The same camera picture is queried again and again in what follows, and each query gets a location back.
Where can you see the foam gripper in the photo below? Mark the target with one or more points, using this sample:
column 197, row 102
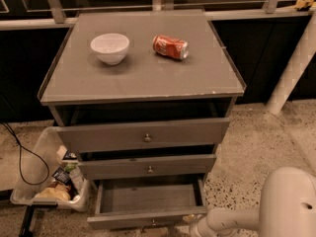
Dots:
column 199, row 228

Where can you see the grey bottom drawer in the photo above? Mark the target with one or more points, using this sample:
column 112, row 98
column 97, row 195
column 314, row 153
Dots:
column 148, row 201

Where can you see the grey drawer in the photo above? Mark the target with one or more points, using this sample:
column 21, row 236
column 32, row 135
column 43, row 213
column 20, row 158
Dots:
column 143, row 135
column 147, row 167
column 148, row 201

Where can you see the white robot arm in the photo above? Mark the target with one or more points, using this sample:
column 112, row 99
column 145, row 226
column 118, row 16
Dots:
column 287, row 209

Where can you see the grey top drawer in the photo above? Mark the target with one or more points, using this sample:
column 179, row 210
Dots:
column 143, row 135

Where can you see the grey middle drawer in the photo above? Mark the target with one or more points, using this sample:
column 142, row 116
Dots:
column 147, row 167

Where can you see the grey drawer cabinet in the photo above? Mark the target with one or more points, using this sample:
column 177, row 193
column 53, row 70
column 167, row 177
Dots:
column 80, row 89

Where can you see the clear plastic bottle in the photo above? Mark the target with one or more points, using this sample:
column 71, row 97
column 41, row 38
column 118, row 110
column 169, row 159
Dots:
column 76, row 178

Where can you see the yellow chip bag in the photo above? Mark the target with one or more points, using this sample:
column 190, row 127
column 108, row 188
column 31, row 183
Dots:
column 57, row 191

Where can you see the dark blue snack packet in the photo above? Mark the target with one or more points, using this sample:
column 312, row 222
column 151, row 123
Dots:
column 61, row 176

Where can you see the clear plastic bin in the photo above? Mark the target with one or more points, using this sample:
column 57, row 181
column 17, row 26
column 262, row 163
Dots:
column 38, row 173

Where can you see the black stand base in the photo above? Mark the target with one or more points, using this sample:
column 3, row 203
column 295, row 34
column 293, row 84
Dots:
column 26, row 223

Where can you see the orange soda can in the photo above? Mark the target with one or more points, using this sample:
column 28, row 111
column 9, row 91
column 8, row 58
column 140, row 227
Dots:
column 171, row 47

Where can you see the white ceramic bowl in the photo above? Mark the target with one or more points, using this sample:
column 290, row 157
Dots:
column 110, row 48

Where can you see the white slanted pillar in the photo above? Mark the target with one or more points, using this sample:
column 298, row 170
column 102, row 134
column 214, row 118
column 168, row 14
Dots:
column 295, row 67

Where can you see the metal window railing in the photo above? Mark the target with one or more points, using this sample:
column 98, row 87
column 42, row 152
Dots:
column 159, row 8

